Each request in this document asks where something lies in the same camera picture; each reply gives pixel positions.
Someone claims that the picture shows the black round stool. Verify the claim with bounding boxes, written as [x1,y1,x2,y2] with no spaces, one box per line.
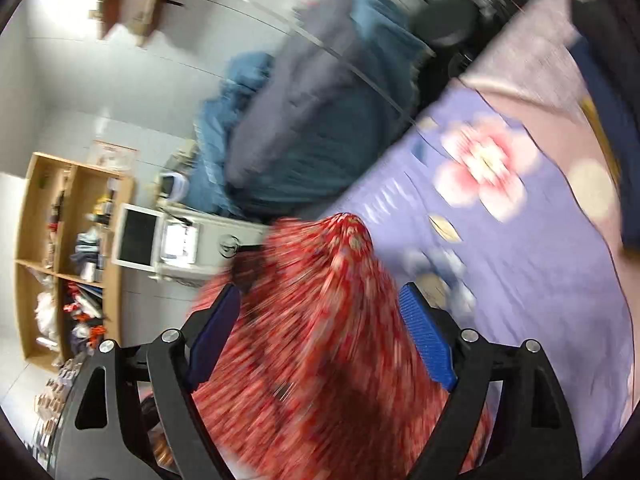
[410,0,483,48]

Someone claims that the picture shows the rows of small boxes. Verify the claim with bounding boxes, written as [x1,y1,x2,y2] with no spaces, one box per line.
[27,350,93,456]

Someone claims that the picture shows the wooden wall shelf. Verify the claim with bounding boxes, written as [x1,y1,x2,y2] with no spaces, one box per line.
[90,0,178,48]

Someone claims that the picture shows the blue massage bed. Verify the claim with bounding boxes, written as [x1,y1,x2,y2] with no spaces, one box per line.
[192,0,436,221]

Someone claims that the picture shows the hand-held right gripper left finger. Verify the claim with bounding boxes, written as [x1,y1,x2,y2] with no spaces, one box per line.
[52,284,242,480]

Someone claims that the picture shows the blue crumpled quilt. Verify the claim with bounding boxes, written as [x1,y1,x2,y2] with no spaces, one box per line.
[192,52,273,211]

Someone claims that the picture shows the white beauty machine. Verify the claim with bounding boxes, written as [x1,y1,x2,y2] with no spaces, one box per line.
[111,172,271,286]

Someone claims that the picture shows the dark blue cloth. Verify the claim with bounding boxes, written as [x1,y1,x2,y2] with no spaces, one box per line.
[570,0,640,256]

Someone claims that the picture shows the grey blanket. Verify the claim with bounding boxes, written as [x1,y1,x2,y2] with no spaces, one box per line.
[225,0,381,186]

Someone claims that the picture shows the wooden shelf unit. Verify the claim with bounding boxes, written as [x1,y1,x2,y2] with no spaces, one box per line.
[14,152,137,373]

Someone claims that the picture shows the purple floral bed sheet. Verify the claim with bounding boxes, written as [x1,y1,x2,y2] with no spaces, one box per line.
[320,75,636,461]

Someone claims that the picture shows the framed wall picture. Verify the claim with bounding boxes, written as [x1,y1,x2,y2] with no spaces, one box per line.
[91,139,137,172]

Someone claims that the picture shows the pale pink cloth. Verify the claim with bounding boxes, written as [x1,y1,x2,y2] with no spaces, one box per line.
[457,0,606,126]

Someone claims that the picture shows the grey metal pole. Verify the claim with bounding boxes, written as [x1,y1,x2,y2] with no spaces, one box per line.
[230,0,418,126]

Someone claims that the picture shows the red floral quilted garment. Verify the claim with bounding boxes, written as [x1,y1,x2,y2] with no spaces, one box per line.
[192,212,493,480]

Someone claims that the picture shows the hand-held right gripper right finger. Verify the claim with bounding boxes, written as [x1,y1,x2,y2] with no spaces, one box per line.
[398,282,583,480]

